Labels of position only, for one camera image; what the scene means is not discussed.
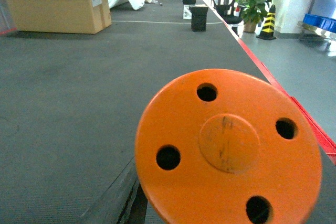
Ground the orange plastic cap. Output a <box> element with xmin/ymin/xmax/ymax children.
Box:
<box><xmin>135</xmin><ymin>69</ymin><xmax>322</xmax><ymax>223</ymax></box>

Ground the stainless steel shelf rack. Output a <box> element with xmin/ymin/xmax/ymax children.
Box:
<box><xmin>297</xmin><ymin>0</ymin><xmax>335</xmax><ymax>46</ymax></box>

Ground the yellow black striped cone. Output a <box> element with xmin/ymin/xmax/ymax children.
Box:
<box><xmin>256</xmin><ymin>5</ymin><xmax>276</xmax><ymax>40</ymax></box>

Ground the blue bin on shelf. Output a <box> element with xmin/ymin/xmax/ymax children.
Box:
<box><xmin>303</xmin><ymin>14</ymin><xmax>335</xmax><ymax>33</ymax></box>

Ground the white sign box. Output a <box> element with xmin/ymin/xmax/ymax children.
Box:
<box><xmin>182</xmin><ymin>0</ymin><xmax>196</xmax><ymax>20</ymax></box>

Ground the large cardboard box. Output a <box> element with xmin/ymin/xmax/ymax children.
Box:
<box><xmin>6</xmin><ymin>0</ymin><xmax>112</xmax><ymax>34</ymax></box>

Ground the black crate on belt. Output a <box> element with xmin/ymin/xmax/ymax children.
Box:
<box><xmin>189</xmin><ymin>4</ymin><xmax>208</xmax><ymax>32</ymax></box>

